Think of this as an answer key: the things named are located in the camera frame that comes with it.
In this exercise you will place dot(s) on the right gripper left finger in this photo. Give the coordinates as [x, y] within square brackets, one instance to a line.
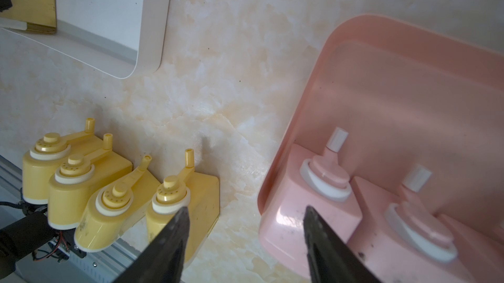
[163, 259]

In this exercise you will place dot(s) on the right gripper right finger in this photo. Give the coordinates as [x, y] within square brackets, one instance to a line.
[329, 258]

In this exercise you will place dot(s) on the pink sharpener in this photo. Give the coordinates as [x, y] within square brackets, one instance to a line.
[308, 179]
[399, 240]
[481, 255]

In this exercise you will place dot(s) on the yellow sharpener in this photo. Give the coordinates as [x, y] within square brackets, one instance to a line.
[48, 153]
[115, 208]
[198, 192]
[78, 178]
[36, 16]

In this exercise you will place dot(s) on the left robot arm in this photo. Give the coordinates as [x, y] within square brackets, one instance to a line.
[25, 237]

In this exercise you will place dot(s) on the pink storage tray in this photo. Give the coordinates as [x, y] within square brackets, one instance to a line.
[407, 96]

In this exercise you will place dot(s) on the white storage tray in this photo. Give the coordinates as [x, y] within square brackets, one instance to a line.
[116, 37]

